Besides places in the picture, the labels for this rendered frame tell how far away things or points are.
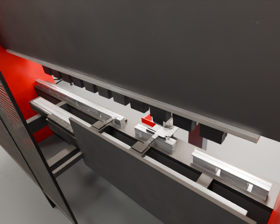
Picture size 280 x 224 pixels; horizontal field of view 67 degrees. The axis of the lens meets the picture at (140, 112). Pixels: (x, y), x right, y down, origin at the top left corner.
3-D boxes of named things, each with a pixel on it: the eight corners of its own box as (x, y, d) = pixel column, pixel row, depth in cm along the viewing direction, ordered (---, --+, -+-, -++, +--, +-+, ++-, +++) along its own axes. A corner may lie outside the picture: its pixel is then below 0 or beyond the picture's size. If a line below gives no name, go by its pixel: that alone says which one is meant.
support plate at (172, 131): (187, 120, 179) (187, 119, 178) (170, 137, 163) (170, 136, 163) (170, 113, 189) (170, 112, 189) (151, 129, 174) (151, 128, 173)
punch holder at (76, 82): (89, 85, 212) (85, 69, 202) (82, 88, 207) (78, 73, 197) (80, 81, 220) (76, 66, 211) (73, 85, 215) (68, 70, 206)
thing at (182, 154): (280, 188, 136) (282, 184, 134) (271, 213, 124) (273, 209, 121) (48, 83, 310) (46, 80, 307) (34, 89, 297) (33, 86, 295)
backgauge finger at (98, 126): (121, 119, 190) (120, 115, 187) (99, 135, 174) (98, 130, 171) (112, 115, 197) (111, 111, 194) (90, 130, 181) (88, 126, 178)
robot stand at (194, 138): (193, 149, 285) (196, 100, 242) (206, 154, 276) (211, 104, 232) (187, 157, 274) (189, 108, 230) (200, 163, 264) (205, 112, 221)
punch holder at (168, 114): (173, 116, 154) (172, 97, 145) (166, 122, 149) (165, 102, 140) (156, 110, 163) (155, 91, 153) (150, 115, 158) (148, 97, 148)
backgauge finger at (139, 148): (162, 139, 163) (162, 134, 160) (141, 160, 148) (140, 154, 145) (150, 133, 170) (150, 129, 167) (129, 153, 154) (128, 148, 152)
